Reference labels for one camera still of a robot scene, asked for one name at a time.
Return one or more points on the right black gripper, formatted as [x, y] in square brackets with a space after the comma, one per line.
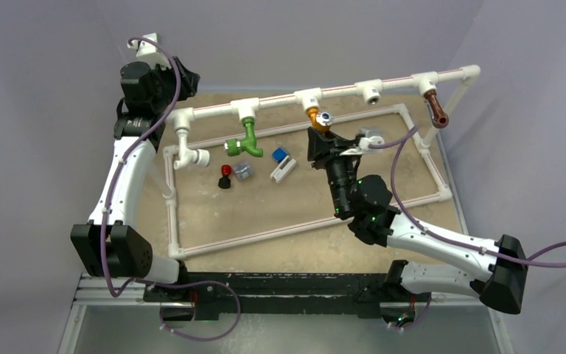
[320, 144]

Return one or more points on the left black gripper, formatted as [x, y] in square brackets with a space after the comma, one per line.
[189, 84]

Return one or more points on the orange plastic faucet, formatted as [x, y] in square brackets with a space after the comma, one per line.
[320, 120]

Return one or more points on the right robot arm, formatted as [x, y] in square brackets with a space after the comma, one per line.
[494, 270]

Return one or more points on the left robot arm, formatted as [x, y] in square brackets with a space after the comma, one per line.
[108, 240]

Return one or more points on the blue small block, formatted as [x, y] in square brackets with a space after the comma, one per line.
[279, 154]

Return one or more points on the white plastic clip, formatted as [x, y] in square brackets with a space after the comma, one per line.
[283, 169]

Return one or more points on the clear plastic small box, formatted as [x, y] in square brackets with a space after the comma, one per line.
[242, 170]

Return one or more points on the green plastic faucet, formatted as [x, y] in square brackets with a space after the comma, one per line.
[247, 144]

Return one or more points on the white plastic faucet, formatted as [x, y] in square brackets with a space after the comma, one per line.
[181, 119]

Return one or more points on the red and black knob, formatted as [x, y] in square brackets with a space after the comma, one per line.
[224, 181]

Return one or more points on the brown plastic faucet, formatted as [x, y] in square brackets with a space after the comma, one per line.
[440, 118]

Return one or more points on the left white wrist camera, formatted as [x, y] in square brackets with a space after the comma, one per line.
[149, 54]

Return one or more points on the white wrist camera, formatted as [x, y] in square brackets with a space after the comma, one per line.
[149, 54]
[367, 141]

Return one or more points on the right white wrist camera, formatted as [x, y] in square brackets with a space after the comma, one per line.
[367, 141]

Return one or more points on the white PVC pipe frame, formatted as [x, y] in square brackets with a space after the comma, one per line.
[450, 86]

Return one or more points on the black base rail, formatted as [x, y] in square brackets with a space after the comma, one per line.
[365, 295]

